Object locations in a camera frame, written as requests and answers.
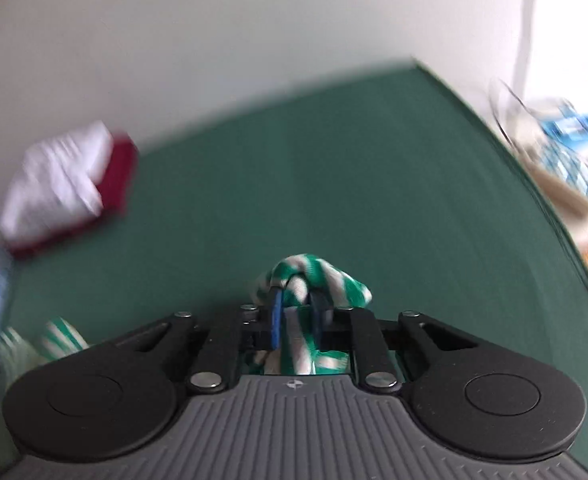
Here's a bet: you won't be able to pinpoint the green white striped shirt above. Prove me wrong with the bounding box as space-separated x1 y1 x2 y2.
0 252 375 401

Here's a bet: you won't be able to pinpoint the green table cloth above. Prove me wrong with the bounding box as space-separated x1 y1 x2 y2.
0 60 588 480

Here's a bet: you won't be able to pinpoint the dark red folded sweater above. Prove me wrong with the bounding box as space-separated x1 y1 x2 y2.
6 132 139 259

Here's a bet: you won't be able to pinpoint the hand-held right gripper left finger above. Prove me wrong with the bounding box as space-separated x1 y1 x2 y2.
124 287 285 393

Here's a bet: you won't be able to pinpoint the blue white clutter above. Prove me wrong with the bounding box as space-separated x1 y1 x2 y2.
536 97 588 206

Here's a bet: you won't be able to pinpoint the white folded shirt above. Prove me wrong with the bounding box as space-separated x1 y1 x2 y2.
0 121 114 243

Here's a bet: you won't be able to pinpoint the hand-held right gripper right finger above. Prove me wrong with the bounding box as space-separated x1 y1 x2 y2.
309 287 477 393

